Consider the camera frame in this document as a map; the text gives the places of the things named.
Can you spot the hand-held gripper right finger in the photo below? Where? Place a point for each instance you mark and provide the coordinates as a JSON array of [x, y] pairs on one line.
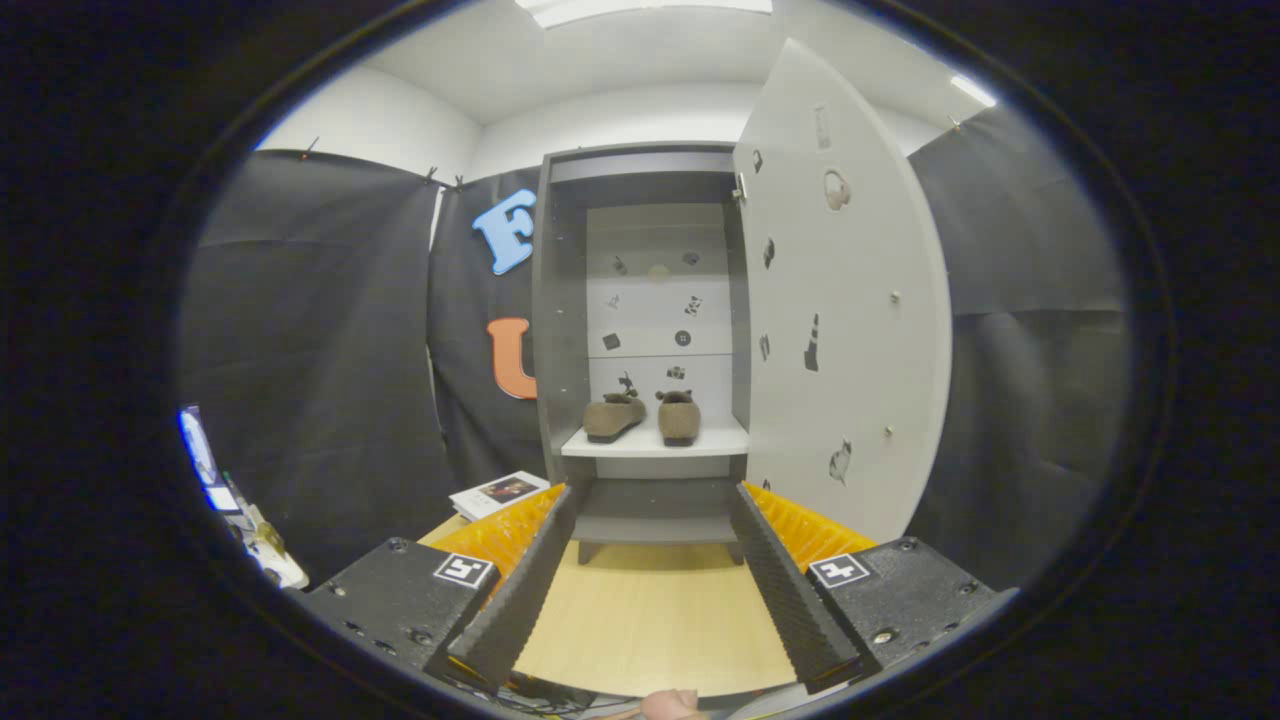
[[790, 600]]

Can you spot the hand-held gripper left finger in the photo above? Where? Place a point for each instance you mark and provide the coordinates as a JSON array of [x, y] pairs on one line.
[[520, 600]]

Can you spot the brown fuzzy shoe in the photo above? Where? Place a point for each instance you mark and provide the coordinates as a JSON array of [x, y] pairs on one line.
[[612, 418], [679, 420]]

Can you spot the dark grey shoe cabinet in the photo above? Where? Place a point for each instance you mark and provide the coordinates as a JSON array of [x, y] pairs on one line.
[[560, 350]]

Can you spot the light grey shoe cabinet door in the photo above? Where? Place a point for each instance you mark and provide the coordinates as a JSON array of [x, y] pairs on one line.
[[860, 350]]

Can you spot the white cabinet shelf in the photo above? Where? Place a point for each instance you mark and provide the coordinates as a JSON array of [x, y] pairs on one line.
[[720, 440]]

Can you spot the white photo cover book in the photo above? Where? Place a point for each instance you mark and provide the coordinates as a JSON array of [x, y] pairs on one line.
[[495, 495]]

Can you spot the cluttered white desk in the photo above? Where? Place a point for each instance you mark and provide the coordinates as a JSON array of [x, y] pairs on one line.
[[275, 565]]

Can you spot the black backdrop cloth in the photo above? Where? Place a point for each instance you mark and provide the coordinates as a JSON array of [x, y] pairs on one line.
[[330, 350]]

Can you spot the computer monitor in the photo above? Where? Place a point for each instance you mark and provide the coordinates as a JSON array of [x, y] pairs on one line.
[[198, 450]]

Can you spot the small ceiling light panel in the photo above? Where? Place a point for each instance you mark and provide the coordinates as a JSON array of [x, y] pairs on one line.
[[973, 91]]

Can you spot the large ceiling light panel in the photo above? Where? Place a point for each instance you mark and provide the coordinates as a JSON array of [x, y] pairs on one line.
[[645, 10]]

